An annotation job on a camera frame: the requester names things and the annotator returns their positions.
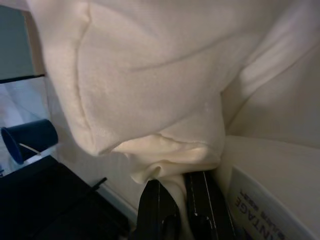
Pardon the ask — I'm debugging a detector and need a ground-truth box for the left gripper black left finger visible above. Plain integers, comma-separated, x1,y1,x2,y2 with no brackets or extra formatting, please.
132,179,181,240

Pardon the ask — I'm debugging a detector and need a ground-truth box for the round blue waste bin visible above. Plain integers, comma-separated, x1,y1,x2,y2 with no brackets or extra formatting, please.
0,118,59,165

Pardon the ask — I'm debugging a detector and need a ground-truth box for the pale wooden skirting board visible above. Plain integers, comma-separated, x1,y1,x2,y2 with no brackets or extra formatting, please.
21,9,48,76

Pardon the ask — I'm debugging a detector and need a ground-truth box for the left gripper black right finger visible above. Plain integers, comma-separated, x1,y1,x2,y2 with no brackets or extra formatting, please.
183,170,238,240

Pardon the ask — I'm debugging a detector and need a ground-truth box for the cream cartoon print blanket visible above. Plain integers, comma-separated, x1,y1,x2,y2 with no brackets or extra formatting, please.
24,0,320,240

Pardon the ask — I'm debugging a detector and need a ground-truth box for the white book with blue letters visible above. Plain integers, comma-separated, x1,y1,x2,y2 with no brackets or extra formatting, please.
224,134,320,240

